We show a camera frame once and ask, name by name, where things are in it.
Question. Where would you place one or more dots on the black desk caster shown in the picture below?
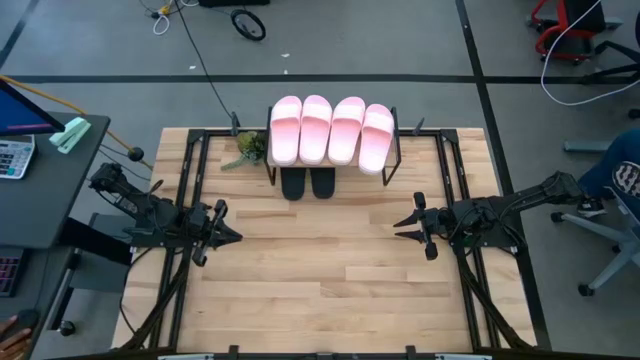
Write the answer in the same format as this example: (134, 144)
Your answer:
(66, 328)

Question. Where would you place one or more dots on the grey calculator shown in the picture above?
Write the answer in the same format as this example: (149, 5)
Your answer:
(15, 157)

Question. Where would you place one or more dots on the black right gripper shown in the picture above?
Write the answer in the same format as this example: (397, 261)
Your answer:
(437, 225)

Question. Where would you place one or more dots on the grey office chair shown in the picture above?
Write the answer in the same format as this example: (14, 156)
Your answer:
(625, 245)

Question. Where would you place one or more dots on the mint green stapler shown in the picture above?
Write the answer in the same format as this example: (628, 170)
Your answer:
(70, 134)

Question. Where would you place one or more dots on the black metal table frame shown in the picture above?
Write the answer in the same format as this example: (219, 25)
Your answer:
(449, 134)

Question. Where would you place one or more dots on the person's leg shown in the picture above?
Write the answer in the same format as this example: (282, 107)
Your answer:
(610, 160)

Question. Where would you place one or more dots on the black computer mouse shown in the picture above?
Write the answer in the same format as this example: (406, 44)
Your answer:
(26, 319)

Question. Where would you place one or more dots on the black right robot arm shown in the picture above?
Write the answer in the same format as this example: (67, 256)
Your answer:
(525, 197)

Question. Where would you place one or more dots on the person's shoe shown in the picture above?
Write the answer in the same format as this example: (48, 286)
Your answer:
(591, 206)

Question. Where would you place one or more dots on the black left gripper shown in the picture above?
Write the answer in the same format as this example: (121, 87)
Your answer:
(202, 230)

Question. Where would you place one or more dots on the small green plant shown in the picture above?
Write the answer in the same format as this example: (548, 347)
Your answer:
(251, 145)

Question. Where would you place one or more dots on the grey floor bar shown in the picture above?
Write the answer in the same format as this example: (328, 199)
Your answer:
(585, 146)

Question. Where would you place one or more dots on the black slide sandal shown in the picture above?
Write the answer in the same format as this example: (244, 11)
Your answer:
(323, 184)
(293, 185)

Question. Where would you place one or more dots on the black chair base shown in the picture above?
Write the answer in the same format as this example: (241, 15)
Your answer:
(615, 70)

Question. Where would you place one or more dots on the pink slide sandal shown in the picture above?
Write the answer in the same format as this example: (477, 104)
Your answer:
(286, 135)
(376, 145)
(315, 135)
(346, 135)

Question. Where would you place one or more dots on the yellow plug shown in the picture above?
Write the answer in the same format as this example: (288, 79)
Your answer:
(164, 9)

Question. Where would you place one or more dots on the red and black chair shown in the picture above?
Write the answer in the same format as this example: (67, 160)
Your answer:
(575, 45)

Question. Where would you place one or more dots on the wooden shelf with black frame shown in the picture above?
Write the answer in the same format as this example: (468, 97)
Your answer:
(399, 150)

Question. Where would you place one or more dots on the person's hand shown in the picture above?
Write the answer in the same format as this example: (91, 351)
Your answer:
(12, 345)

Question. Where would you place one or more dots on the black desk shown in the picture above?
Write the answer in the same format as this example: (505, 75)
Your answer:
(50, 200)

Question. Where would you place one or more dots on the computer monitor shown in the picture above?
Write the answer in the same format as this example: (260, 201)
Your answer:
(20, 115)

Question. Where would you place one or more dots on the black round knob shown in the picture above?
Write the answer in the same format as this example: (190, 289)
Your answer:
(135, 153)

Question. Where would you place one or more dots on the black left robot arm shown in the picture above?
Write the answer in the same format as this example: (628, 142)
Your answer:
(145, 212)

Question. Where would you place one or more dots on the backlit keyboard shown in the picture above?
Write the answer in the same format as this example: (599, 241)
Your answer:
(9, 272)

